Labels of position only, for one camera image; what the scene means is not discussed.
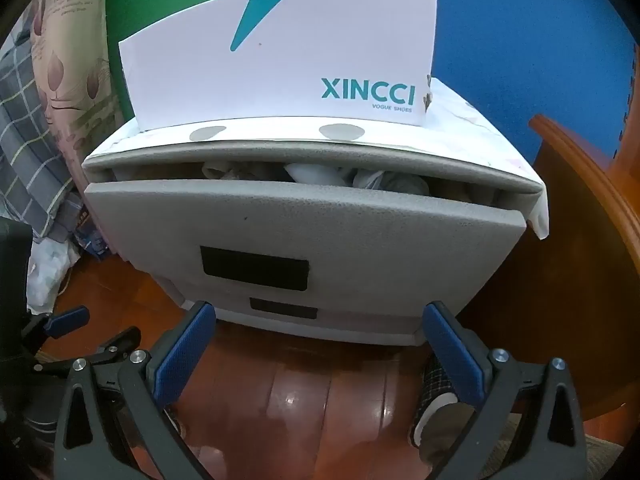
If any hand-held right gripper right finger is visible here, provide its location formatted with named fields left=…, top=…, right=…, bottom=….
left=421, top=301, right=588, bottom=480

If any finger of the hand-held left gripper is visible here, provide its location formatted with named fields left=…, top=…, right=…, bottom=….
left=32, top=326, right=143, bottom=373
left=20, top=306, right=92, bottom=356

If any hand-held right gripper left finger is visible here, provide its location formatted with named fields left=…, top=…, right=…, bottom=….
left=52, top=301, right=221, bottom=480

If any white shoebox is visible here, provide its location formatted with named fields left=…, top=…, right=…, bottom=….
left=118, top=0, right=438, bottom=132

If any grey drawer cabinet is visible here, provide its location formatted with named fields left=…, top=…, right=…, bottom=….
left=82, top=115, right=551, bottom=348

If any small grey drawer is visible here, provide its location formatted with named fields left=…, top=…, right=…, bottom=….
left=167, top=282, right=433, bottom=336

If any white crumpled underwear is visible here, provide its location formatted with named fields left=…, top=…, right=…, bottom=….
left=352, top=167, right=431, bottom=196

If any white rolled underwear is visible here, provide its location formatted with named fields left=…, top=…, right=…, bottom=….
left=285, top=161, right=351, bottom=186

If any white plastic bag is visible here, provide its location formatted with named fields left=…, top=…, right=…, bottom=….
left=25, top=237, right=81, bottom=313

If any checked slipper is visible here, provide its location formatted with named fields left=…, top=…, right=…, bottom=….
left=410, top=355, right=483, bottom=461

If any blue packet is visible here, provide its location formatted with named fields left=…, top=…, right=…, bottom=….
left=75, top=210, right=111, bottom=261

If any orange wooden chair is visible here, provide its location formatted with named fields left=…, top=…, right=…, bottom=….
left=457, top=114, right=640, bottom=426

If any grey plaid blanket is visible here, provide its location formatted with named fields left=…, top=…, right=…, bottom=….
left=0, top=30, right=83, bottom=238

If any grey ribbed sock bundle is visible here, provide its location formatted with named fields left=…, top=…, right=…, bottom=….
left=200, top=160, right=256, bottom=181

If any floral pillow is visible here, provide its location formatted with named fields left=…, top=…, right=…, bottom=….
left=20, top=0, right=126, bottom=201

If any white patterned cover sheet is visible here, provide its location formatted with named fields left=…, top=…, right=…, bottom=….
left=82, top=76, right=551, bottom=241

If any blue foam wall mat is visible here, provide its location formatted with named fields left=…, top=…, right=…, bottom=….
left=330, top=0, right=638, bottom=166

